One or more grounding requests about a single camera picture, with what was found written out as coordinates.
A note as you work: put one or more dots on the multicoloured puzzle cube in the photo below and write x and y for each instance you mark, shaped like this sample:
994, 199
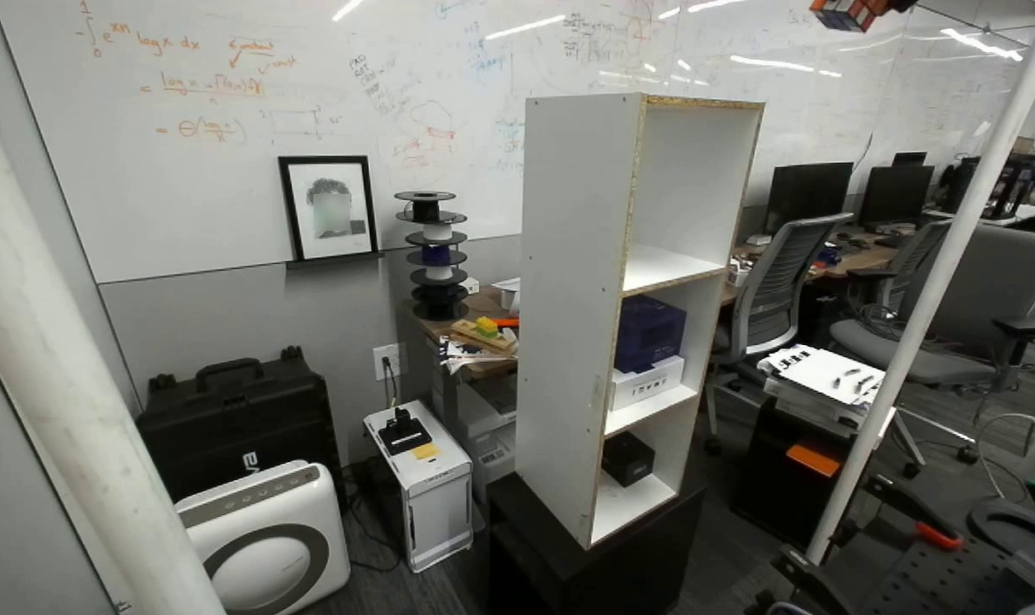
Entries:
850, 13

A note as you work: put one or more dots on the tall white shelf unit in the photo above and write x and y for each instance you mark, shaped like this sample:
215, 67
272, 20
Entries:
569, 318

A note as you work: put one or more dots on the wooden cluttered desk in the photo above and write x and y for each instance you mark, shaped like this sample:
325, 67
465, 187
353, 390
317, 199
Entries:
486, 365

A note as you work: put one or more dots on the black filament spool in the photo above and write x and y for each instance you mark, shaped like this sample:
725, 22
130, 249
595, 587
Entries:
437, 302

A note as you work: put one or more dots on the blue filament spool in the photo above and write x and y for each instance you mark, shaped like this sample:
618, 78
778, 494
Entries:
437, 256

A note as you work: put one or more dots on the grey drawer unit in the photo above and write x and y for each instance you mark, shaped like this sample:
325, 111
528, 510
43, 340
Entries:
490, 439

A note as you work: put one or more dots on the dark blue box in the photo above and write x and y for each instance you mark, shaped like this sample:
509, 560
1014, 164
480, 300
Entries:
651, 333

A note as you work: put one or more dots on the empty grey filament spool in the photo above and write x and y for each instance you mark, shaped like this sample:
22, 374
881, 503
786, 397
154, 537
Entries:
425, 205

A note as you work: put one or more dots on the black device on tower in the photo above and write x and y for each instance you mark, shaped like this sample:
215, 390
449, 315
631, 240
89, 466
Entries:
406, 433

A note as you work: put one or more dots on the small black box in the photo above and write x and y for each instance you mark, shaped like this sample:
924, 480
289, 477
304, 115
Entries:
625, 459

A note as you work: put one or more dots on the framed black-white portrait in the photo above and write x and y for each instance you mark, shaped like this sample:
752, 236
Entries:
328, 210

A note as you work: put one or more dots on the white small cabinet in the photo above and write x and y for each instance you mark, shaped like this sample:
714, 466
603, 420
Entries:
431, 513

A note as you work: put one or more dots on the grey mesh office chair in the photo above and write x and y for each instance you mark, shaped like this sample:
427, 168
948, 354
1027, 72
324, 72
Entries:
784, 275

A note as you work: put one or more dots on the black cabinet under shelf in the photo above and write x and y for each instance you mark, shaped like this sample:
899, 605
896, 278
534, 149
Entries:
584, 569

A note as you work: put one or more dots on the black hard carrying case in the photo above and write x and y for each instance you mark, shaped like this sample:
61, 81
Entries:
237, 423

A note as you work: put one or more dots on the white tray with black parts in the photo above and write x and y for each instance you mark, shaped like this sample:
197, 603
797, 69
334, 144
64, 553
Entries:
826, 374

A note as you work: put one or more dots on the black computer monitor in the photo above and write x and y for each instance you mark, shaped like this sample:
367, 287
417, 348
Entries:
959, 184
894, 192
807, 192

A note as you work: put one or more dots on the black equipment box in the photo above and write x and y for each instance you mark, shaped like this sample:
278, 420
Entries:
784, 502

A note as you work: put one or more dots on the orange pad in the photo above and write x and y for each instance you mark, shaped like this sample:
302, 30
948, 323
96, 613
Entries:
815, 459

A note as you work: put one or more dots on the long wooden office desk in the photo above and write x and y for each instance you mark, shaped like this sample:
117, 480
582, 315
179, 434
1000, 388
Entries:
851, 260

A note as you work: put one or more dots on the white round air purifier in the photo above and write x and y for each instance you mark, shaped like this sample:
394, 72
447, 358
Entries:
265, 533

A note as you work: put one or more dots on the grey padded office chair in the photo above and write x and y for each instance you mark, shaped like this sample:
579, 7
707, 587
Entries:
973, 308

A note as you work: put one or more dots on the white wall outlet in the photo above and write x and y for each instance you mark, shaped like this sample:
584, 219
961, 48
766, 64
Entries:
388, 360

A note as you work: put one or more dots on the large wall whiteboard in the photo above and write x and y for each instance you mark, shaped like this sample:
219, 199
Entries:
197, 103

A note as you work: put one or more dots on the white frame pole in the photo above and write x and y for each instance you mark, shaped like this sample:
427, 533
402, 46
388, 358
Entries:
61, 397
936, 275

